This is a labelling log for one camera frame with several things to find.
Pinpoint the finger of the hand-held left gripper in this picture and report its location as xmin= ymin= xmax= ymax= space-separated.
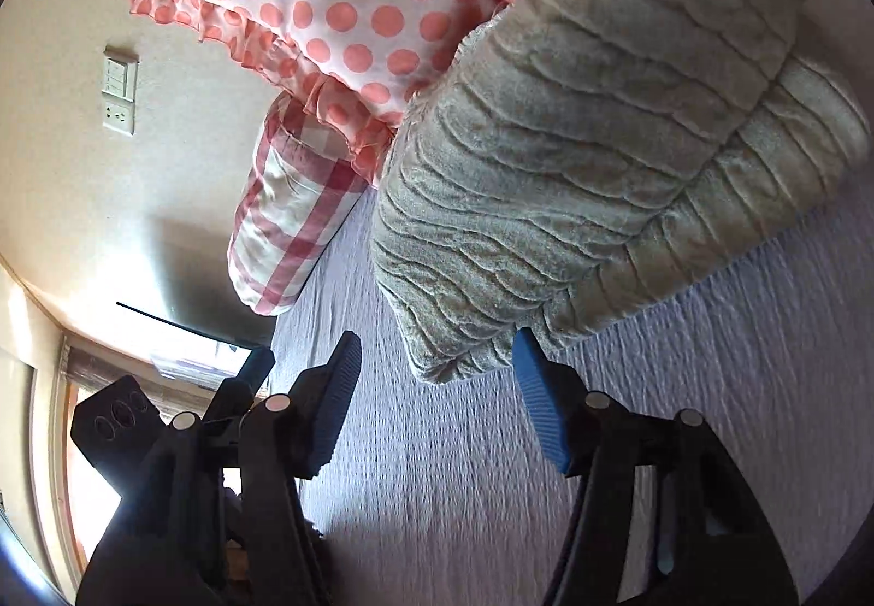
xmin=203 ymin=344 xmax=277 ymax=438

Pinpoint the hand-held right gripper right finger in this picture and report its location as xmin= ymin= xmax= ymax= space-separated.
xmin=511 ymin=326 xmax=801 ymax=606

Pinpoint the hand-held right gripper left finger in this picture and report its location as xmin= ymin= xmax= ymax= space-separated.
xmin=78 ymin=330 xmax=363 ymax=606

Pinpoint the lavender textured bedspread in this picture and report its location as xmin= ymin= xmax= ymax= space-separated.
xmin=269 ymin=186 xmax=874 ymax=606

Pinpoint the red white checked bolster pillow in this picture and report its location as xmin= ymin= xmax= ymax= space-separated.
xmin=230 ymin=92 xmax=374 ymax=317

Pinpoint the beige cable-knit pillow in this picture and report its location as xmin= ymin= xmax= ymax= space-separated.
xmin=369 ymin=0 xmax=874 ymax=389

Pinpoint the white wall socket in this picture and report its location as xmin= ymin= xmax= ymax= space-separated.
xmin=101 ymin=98 xmax=136 ymax=136

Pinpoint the white wall switch panel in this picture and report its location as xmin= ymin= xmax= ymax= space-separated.
xmin=101 ymin=49 xmax=140 ymax=97

